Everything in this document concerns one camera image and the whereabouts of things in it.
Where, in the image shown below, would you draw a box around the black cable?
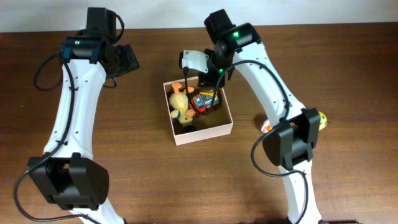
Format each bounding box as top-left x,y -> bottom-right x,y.
183,59 -> 309,224
12,12 -> 126,223

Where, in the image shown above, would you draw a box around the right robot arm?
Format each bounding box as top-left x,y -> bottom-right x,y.
198,9 -> 322,223

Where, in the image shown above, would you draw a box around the black round lid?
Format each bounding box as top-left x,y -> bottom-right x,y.
182,124 -> 197,134

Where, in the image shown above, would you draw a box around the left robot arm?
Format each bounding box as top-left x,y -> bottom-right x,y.
26,7 -> 139,223

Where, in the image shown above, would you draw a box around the pink hat duck figure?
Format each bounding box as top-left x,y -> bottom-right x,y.
261,119 -> 272,134

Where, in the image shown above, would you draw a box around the right black cable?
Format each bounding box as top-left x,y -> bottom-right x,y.
183,59 -> 309,224

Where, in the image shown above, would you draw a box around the yellow plush duck toy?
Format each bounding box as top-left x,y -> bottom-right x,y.
169,82 -> 195,126

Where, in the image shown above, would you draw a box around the white cardboard box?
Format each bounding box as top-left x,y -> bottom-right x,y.
163,81 -> 234,146

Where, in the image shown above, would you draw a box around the red grey toy truck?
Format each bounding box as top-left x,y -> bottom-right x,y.
190,90 -> 220,117

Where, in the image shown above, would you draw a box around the yellow ball blue letters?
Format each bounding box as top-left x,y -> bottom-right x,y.
318,111 -> 328,131

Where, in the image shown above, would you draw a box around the left black cable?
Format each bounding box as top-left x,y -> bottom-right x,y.
12,12 -> 126,223

